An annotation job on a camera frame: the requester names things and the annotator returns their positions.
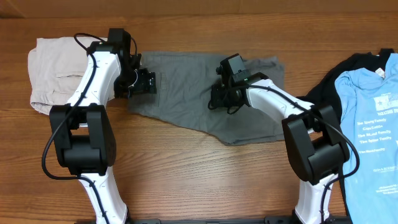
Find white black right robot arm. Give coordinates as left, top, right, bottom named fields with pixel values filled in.
left=208, top=73, right=350, bottom=223

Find folded beige shorts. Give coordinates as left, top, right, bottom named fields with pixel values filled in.
left=28, top=37, right=121, bottom=115

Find grey shorts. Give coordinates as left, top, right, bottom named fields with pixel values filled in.
left=127, top=52, right=284, bottom=146

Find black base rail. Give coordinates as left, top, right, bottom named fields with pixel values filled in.
left=74, top=215, right=352, bottom=224

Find light blue t-shirt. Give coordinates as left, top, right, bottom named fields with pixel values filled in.
left=335, top=54, right=397, bottom=223

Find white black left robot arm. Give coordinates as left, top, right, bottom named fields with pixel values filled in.
left=47, top=42, right=157, bottom=223

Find black t-shirt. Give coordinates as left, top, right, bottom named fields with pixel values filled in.
left=298, top=49, right=394, bottom=119

